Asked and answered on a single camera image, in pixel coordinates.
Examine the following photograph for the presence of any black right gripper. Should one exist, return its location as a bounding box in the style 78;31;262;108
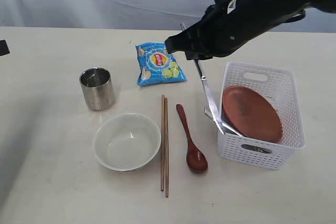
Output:
185;0;335;60

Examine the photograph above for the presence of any grey metal utensil handle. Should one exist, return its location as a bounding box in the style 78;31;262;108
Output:
180;23;226;135

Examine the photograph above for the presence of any blue chips bag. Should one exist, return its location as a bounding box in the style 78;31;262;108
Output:
136;42;187;86

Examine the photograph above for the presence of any dark wooden chopstick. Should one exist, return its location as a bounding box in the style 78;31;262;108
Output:
164;98;170;198

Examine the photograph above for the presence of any shiny steel cup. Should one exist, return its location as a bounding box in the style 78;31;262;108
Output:
79;67;115;111

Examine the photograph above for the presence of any dark brown wooden spoon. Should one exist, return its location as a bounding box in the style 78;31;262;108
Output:
176;104;208;173

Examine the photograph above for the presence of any pale green ceramic bowl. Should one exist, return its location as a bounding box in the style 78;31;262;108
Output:
92;113;161;172

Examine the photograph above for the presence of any light wooden chopstick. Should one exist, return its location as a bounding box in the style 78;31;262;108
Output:
160;95;165;191

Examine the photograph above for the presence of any dark brown wooden plate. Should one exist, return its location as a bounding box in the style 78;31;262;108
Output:
222;86;283;143

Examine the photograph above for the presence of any white plastic perforated basket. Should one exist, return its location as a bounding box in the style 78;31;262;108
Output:
217;62;306;170

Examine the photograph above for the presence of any lower blue-grey utensil handle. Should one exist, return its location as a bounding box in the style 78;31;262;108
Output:
204;107;244;136

